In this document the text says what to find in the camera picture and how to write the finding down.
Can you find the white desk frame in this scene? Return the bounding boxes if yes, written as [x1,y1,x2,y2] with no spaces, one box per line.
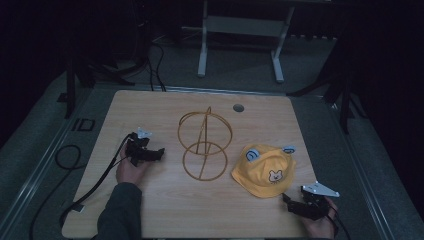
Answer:
[197,0,296,84]

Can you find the black hanging cables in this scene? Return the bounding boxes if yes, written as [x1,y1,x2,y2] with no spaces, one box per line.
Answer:
[145,36,168,93]

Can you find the person's left hand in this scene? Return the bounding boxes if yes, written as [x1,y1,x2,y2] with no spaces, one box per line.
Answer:
[115,146,151,186]

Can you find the black looped floor cable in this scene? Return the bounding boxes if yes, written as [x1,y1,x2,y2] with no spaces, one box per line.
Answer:
[29,144,83,240]

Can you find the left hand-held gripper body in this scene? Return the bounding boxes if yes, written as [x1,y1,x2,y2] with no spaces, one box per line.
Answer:
[124,127,155,168]

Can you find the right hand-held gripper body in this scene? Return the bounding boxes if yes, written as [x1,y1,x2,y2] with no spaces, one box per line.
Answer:
[294,180,341,222]

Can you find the person's right hand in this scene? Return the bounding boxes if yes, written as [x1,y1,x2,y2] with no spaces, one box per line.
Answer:
[300,196,340,240]

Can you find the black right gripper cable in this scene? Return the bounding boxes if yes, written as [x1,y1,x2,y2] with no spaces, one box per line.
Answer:
[327,205,352,240]

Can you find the black metal stand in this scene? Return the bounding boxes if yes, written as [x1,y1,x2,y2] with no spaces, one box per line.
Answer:
[285,33,368,136]
[56,19,149,120]

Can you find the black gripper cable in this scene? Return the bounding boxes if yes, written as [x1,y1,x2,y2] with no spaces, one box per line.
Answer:
[327,205,352,240]
[59,133,134,229]

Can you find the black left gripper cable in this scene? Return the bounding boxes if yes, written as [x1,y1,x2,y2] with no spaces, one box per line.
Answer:
[59,133,134,229]

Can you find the yellow bear bucket hat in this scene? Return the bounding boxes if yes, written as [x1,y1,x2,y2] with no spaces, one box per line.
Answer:
[231,143,297,200]

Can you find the gold wire hat stand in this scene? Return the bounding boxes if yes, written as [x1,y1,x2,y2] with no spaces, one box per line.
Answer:
[177,106,234,182]

